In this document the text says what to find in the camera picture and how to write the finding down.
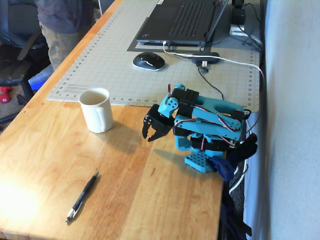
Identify white usb cable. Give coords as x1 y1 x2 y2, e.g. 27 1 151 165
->
162 40 266 141

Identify grey gridded cutting mat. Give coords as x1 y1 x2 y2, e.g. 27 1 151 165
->
46 0 261 114

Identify person in grey shirt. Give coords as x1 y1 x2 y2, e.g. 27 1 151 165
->
34 0 95 71

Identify dark grey laptop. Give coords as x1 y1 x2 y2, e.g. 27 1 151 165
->
135 0 230 47

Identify black computer mouse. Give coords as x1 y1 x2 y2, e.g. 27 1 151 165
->
132 51 167 72

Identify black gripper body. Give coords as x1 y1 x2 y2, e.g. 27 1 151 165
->
146 103 175 131

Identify black office chair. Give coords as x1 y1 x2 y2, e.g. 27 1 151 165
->
0 0 51 126

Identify black usb hub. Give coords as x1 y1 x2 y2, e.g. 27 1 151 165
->
190 52 221 74

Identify blue plastic box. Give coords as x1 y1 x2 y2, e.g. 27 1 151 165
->
27 66 55 94

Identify white ceramic mug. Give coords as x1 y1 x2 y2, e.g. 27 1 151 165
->
78 87 114 134

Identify blue table clamp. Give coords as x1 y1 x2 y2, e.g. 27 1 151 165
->
208 156 236 182

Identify red dumbbell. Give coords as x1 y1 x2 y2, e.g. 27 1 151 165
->
0 86 13 105

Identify black clamp handles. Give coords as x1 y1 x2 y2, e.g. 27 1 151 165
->
233 133 259 162

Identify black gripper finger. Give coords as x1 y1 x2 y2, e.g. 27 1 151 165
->
141 114 157 140
147 125 174 143

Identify black thin cable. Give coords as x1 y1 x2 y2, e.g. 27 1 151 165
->
197 66 225 101

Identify white hanging cable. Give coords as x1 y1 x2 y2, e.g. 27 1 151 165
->
228 159 249 196

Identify black stand with silver base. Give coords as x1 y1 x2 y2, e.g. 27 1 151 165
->
229 0 251 36

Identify black pen with silver end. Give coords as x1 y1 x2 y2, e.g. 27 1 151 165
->
65 170 100 224

